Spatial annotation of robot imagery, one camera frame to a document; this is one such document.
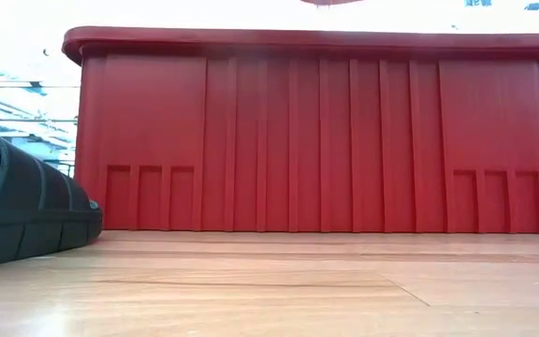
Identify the red plastic bin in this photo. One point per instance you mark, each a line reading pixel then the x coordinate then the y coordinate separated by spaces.
pixel 297 140

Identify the black slide sandal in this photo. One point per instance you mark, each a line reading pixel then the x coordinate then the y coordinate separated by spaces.
pixel 40 220

